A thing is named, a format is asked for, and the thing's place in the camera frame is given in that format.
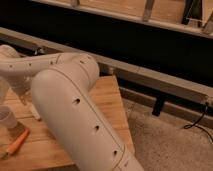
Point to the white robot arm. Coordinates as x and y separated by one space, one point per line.
59 85

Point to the white ceramic cup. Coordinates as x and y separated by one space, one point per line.
7 117

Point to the brown coaster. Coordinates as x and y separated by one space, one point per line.
17 130

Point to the orange carrot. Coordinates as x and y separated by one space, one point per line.
15 146

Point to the black bracket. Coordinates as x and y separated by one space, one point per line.
158 106

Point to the metal rail beam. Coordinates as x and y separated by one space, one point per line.
55 52

